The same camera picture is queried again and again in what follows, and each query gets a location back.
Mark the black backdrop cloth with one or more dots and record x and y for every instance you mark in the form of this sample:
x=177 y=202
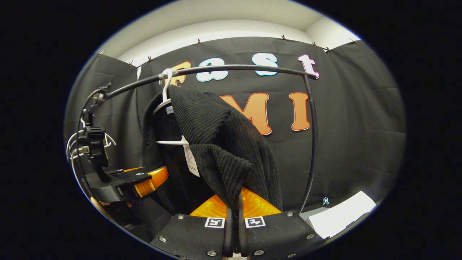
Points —
x=353 y=126

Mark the light blue clip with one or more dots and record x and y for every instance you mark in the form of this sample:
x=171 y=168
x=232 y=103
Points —
x=326 y=201

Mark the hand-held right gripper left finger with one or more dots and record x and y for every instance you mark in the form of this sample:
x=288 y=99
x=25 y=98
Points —
x=228 y=238

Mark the black clothes rack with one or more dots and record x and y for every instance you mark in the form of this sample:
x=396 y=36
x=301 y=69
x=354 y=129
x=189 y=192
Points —
x=234 y=67

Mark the white garment hang tag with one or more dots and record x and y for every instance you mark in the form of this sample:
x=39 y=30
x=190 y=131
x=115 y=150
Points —
x=191 y=162

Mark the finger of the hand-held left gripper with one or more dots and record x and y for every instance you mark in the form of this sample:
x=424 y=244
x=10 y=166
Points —
x=140 y=177

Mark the white hanger with crossbar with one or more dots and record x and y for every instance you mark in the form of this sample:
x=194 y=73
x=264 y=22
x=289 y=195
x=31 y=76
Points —
x=166 y=88

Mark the black knit sweater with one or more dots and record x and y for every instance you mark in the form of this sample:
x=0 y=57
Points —
x=216 y=126

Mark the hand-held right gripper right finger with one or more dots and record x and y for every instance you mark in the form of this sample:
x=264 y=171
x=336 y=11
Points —
x=242 y=238

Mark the white floor board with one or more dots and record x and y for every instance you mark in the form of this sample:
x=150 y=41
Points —
x=339 y=216

